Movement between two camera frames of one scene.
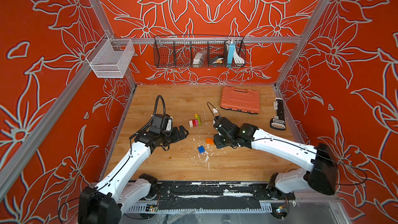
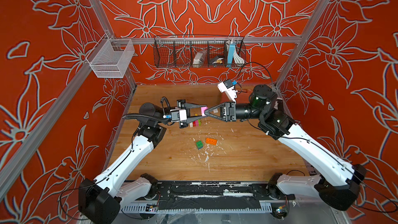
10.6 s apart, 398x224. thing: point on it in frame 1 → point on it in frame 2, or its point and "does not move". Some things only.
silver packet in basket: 198,58 does not move
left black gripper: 176,137 → 180,105
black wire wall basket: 199,51 does not move
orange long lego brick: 210,141 does not move
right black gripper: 216,140 → 229,115
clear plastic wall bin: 110,57 does not move
